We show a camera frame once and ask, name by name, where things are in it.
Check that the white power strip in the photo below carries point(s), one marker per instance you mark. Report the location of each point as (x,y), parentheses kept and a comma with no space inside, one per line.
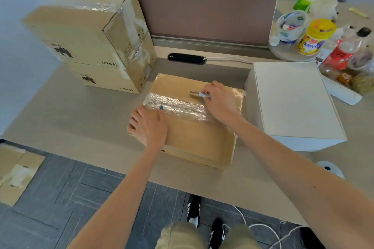
(342,91)

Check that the red label soda bottle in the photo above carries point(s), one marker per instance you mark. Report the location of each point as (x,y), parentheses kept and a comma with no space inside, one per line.
(339,56)

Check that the small white round cap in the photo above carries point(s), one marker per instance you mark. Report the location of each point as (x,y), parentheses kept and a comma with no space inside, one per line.
(274,41)

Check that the white handheld controller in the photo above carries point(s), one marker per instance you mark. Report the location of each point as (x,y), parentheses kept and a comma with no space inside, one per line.
(333,168)

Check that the person's right forearm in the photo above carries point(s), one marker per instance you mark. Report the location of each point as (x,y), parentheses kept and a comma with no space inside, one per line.
(306,176)

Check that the white box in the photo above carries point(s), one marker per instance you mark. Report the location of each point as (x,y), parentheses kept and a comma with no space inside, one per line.
(292,97)

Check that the round beige shelf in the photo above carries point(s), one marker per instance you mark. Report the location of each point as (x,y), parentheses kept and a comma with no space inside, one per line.
(289,54)

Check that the yellow lid jar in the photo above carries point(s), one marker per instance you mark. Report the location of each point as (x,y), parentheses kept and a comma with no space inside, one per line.
(312,44)

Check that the clear plastic cup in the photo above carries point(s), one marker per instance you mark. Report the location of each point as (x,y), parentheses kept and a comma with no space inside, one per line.
(360,59)

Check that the black striped shoe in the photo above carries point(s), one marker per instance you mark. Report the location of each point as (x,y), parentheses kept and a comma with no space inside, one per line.
(216,232)
(193,209)

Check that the white tape roll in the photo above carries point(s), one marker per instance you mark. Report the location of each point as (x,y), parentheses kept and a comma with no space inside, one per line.
(290,34)

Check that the person's left hand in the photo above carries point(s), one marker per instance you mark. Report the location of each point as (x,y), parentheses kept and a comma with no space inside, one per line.
(150,129)

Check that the green tissue pack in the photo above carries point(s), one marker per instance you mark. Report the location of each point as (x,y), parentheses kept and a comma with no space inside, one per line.
(304,2)

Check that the clear bag of snacks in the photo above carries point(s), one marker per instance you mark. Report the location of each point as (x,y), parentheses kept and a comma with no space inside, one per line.
(363,84)

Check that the small yellow packet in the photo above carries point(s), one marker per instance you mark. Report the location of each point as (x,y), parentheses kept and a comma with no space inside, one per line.
(358,12)

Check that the brown cardboard box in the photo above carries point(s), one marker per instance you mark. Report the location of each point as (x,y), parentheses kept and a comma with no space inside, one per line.
(198,138)
(73,33)
(17,176)
(99,78)

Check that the mauve desk divider panel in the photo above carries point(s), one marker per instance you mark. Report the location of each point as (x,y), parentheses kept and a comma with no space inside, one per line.
(204,15)

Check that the small white printed bottle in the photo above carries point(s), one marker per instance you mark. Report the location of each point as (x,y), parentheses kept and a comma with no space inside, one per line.
(323,54)

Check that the person's left forearm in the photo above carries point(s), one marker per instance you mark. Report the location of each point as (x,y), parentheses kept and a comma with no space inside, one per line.
(117,208)

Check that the black desk power socket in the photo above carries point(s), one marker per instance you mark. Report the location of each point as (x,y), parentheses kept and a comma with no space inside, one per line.
(187,58)

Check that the person's right hand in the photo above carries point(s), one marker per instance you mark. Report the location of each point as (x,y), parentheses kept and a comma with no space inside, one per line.
(225,103)

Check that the white plastic tub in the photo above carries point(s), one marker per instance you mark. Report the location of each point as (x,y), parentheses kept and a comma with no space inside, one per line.
(323,6)

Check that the white utility knife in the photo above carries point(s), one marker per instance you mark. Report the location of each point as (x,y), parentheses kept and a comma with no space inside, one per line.
(201,94)

